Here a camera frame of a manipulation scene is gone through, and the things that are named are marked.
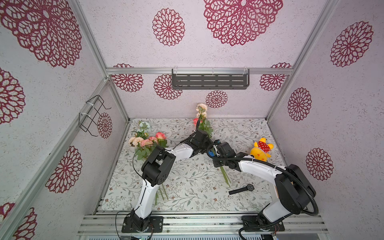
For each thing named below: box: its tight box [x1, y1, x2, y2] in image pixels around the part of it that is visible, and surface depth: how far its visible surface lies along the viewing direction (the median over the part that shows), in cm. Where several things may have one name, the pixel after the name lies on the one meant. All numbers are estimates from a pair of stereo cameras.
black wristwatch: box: [228, 184, 255, 195], surface depth 87 cm
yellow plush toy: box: [250, 137, 274, 162], surface depth 98 cm
